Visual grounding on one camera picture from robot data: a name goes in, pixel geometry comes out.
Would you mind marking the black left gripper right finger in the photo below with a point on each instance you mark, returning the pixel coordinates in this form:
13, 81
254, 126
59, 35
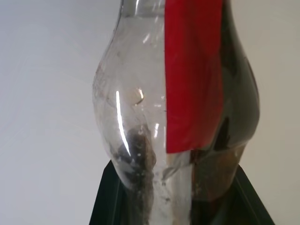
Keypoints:
246, 206

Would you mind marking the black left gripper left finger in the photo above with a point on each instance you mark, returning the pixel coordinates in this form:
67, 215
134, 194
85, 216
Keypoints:
110, 201

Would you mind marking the clear bottle with red label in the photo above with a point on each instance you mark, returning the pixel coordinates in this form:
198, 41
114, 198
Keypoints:
131, 93

